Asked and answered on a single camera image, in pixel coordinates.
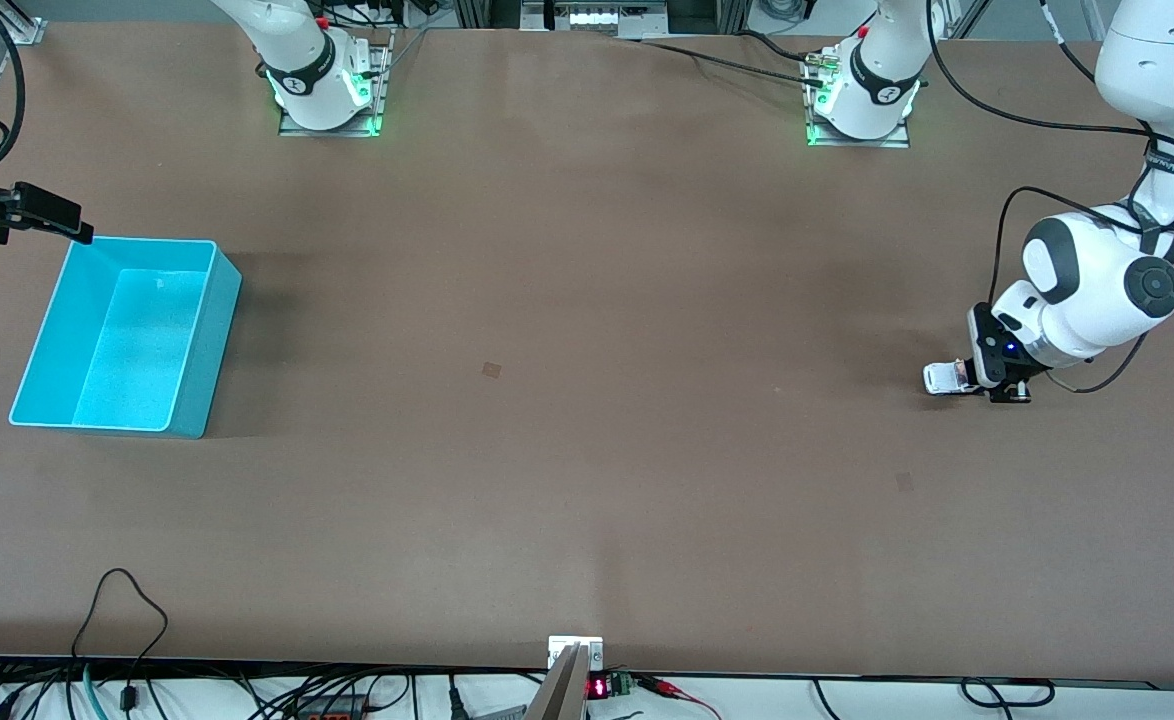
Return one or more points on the aluminium frame corner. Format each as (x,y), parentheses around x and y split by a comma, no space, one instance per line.
(22,25)

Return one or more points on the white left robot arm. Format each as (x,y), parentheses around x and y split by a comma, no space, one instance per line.
(1157,70)

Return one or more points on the grey aluminium mount bar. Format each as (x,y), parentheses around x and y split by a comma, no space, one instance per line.
(559,695)

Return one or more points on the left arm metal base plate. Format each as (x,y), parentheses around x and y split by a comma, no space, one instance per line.
(827,138)

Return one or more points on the turquoise plastic bin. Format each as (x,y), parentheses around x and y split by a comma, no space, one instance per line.
(127,340)

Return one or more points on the lit metal control device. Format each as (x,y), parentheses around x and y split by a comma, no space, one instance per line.
(597,18)

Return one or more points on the white jeep toy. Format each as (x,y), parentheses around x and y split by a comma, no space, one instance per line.
(942,378)

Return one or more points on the red digit display module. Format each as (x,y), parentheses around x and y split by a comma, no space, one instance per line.
(598,688)

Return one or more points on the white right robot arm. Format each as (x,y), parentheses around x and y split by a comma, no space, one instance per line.
(297,60)

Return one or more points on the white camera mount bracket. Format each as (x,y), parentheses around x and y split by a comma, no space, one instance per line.
(562,645)

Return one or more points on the green terminal block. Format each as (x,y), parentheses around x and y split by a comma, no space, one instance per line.
(620,684)

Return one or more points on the red clip lead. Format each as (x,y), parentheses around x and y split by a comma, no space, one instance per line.
(669,689)

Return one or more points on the black box orange buttons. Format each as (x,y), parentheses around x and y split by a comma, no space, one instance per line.
(332,712)

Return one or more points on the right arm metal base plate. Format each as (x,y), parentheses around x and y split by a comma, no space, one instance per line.
(379,90)

